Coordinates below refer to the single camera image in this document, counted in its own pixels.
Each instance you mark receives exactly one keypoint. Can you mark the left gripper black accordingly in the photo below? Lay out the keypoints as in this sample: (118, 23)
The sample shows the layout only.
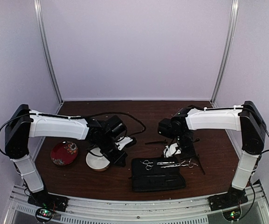
(122, 155)

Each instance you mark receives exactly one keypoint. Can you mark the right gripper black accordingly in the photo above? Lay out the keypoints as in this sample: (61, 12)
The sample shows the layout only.
(192, 153)

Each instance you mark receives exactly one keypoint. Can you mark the silver straight scissors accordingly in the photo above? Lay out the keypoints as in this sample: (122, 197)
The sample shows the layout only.
(184, 163)

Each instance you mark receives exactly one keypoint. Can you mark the silver thinning scissors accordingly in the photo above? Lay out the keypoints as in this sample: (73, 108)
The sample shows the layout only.
(149, 164)

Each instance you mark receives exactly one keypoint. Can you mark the black zip tool case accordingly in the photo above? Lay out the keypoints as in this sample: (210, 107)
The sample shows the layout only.
(156, 179)

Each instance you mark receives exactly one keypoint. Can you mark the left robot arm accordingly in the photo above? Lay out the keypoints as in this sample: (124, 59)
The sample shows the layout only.
(26, 123)

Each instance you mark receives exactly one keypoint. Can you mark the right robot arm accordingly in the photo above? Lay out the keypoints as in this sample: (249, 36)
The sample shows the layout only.
(243, 118)

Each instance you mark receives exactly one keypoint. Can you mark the black hair clip right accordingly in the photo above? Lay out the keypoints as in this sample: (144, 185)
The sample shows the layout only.
(197, 157)

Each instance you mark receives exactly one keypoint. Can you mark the black hair clip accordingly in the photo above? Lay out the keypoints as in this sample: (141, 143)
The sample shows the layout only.
(157, 142)
(197, 157)

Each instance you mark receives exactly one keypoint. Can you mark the black hair clip centre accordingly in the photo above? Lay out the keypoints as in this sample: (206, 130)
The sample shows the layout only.
(157, 142)

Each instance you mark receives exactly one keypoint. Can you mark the white ceramic bowl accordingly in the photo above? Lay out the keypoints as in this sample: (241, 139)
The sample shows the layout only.
(96, 161)

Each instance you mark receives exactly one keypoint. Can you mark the red floral plate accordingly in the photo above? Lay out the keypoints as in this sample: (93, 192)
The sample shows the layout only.
(64, 153)

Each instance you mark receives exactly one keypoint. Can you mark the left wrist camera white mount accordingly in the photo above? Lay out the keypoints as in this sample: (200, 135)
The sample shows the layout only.
(126, 142)

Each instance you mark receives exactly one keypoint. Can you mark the aluminium front rail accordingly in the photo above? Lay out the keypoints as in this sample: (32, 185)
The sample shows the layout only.
(193, 210)

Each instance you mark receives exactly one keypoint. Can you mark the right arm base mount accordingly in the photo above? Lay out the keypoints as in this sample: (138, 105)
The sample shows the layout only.
(229, 203)

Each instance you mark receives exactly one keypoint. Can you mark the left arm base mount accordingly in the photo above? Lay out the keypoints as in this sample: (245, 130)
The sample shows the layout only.
(48, 204)

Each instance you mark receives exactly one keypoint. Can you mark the right aluminium frame post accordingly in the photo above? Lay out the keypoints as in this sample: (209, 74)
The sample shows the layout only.
(226, 52)

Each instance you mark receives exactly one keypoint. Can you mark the aluminium frame post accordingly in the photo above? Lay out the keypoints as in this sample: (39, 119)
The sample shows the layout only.
(46, 52)
(226, 52)

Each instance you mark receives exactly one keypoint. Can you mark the left aluminium frame post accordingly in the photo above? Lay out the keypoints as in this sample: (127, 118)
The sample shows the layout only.
(46, 52)

